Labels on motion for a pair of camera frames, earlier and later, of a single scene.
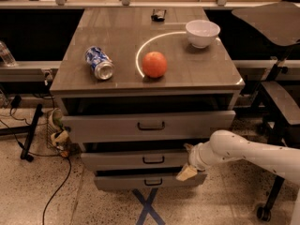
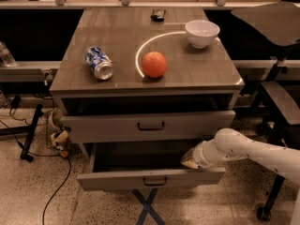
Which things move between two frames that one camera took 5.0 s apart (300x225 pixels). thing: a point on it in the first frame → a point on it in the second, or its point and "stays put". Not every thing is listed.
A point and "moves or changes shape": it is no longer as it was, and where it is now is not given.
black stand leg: (22, 129) stays put
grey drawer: (136, 160) moves or changes shape
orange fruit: (154, 64) stays put
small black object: (155, 17) stays put
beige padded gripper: (194, 158) → (199, 157)
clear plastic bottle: (7, 55) stays put
